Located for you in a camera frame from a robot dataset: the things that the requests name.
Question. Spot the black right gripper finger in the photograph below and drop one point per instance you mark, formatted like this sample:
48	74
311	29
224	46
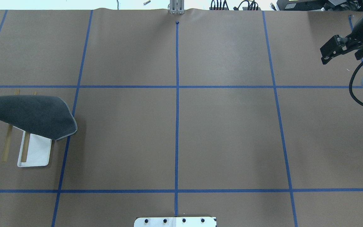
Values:
333	47

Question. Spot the grey and blue towel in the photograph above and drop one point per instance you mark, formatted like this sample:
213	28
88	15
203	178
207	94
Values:
46	116

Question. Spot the white towel rack with wooden bars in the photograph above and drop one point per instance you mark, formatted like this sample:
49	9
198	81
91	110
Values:
34	151

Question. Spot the black equipment box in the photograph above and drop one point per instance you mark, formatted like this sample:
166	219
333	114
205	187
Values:
319	5

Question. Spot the white mounting plate with bolts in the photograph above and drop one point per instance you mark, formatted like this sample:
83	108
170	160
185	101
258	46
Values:
175	222

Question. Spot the black power strip with cables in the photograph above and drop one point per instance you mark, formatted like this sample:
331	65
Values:
240	5

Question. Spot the grey metal bracket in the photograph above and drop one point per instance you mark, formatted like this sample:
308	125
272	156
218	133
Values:
176	7

